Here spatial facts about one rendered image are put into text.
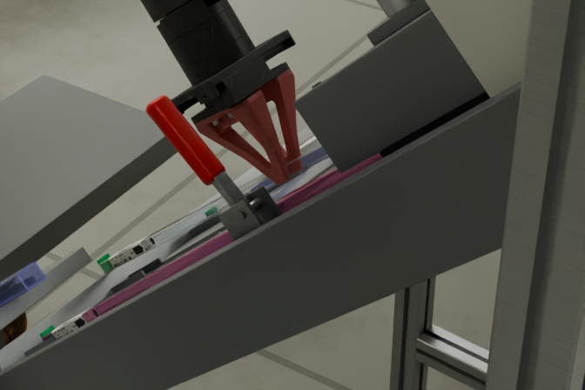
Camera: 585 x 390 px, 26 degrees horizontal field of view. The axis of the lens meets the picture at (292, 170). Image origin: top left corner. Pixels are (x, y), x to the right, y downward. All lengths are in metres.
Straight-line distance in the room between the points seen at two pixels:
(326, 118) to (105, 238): 1.80
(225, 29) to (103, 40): 2.17
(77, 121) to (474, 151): 1.15
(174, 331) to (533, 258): 0.32
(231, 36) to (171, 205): 1.59
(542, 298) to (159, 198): 2.03
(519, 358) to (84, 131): 1.15
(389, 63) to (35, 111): 1.12
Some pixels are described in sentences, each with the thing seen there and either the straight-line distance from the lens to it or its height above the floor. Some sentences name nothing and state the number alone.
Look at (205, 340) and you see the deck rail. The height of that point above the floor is 0.97.
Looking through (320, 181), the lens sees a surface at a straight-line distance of 0.78.
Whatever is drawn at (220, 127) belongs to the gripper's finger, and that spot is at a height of 0.97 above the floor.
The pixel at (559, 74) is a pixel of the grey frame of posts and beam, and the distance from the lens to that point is 0.49.
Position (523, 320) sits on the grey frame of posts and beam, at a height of 1.14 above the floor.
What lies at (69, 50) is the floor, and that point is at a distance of 3.09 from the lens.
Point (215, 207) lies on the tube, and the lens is 1.05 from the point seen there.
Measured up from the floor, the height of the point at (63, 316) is 0.73.
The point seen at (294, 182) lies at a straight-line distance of 1.11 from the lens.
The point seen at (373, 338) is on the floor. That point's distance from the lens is 2.22.
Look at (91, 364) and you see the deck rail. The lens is 0.90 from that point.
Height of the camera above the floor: 1.50
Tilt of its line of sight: 35 degrees down
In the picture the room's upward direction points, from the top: straight up
